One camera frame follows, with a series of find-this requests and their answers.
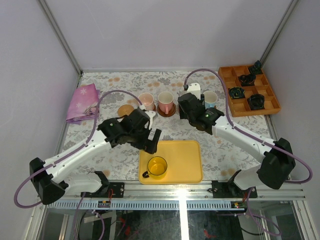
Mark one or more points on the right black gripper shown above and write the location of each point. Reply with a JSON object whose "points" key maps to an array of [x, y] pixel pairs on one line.
{"points": [[182, 115]]}

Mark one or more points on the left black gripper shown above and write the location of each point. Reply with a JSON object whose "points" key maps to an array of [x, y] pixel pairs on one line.
{"points": [[149, 141]]}

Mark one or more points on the yellow mug black handle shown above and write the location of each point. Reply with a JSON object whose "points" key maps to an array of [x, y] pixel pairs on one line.
{"points": [[156, 168]]}

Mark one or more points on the light blue mug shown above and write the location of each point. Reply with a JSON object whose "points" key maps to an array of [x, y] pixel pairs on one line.
{"points": [[210, 99]]}

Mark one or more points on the white mug pink handle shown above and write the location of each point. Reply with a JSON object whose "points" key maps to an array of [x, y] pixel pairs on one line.
{"points": [[165, 101]]}

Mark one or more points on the woven rattan coaster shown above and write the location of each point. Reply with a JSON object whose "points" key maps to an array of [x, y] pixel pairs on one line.
{"points": [[125, 109]]}

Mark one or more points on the light pink mug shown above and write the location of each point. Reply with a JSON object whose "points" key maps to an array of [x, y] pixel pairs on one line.
{"points": [[147, 100]]}

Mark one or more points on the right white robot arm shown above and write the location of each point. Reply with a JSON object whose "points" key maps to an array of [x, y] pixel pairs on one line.
{"points": [[275, 157]]}

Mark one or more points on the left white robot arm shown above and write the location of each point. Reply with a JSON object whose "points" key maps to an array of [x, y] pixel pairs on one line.
{"points": [[52, 178]]}

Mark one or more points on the yellow plastic tray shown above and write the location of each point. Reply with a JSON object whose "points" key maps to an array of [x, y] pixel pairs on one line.
{"points": [[182, 159]]}

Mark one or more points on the black yellow part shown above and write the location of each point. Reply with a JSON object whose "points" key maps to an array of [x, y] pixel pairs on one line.
{"points": [[236, 93]]}

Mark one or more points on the orange compartment tray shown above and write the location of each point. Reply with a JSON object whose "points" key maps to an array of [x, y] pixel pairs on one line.
{"points": [[240, 107]]}

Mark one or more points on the black part compartment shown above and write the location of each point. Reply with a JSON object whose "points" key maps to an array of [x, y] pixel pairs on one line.
{"points": [[256, 102], [256, 69], [247, 80]]}

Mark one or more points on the black part lower compartment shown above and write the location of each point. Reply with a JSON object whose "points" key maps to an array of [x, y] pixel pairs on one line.
{"points": [[256, 102]]}

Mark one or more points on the black part top compartment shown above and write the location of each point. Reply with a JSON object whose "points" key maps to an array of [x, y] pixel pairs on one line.
{"points": [[256, 69]]}

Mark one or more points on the pink purple folded cloth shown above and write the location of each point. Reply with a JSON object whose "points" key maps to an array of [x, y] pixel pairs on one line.
{"points": [[83, 105]]}

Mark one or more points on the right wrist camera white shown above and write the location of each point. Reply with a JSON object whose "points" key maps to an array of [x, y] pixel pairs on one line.
{"points": [[195, 89]]}

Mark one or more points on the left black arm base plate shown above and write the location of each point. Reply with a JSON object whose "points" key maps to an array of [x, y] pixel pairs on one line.
{"points": [[111, 190]]}

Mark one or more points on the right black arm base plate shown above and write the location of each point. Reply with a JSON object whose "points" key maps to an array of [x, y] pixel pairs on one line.
{"points": [[227, 190]]}

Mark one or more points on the aluminium front rail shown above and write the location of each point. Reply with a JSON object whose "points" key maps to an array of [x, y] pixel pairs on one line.
{"points": [[133, 189]]}

